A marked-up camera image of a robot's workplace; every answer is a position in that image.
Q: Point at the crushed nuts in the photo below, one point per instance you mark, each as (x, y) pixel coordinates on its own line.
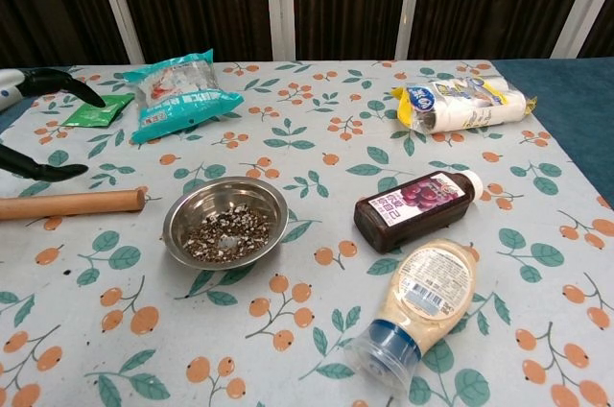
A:
(225, 234)

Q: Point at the green sachet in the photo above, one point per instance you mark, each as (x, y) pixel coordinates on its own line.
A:
(96, 114)

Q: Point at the wooden stick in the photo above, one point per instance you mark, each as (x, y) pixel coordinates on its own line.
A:
(72, 205)

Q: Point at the white frame post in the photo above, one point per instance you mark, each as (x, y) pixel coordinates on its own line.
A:
(580, 4)
(411, 4)
(117, 4)
(279, 4)

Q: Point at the steel bowl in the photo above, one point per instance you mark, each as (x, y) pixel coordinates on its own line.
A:
(273, 215)

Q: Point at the yellow pack of white rolls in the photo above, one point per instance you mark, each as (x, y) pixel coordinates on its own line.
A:
(460, 104)

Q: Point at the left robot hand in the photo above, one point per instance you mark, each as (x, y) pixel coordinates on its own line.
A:
(57, 83)

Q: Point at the teal snack bag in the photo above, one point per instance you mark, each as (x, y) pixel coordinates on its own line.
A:
(177, 95)

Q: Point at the beige sauce squeeze bottle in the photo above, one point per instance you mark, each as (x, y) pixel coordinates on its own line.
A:
(427, 292)

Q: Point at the dark grape juice bottle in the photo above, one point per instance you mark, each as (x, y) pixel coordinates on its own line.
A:
(408, 212)

